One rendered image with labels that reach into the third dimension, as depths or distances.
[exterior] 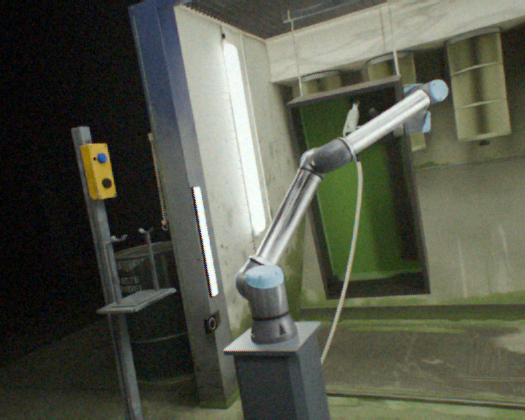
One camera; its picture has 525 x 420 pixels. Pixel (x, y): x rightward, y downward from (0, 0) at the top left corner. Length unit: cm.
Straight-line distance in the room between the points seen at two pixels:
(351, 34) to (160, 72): 164
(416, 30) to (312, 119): 111
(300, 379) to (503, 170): 268
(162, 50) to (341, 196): 138
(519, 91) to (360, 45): 119
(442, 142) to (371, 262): 131
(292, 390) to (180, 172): 138
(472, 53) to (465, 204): 107
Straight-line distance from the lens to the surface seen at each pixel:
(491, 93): 384
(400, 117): 226
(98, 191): 246
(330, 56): 398
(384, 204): 320
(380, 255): 333
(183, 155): 279
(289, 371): 195
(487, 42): 388
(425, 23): 387
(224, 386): 303
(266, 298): 196
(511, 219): 400
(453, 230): 400
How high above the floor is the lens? 130
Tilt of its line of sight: 4 degrees down
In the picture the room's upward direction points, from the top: 9 degrees counter-clockwise
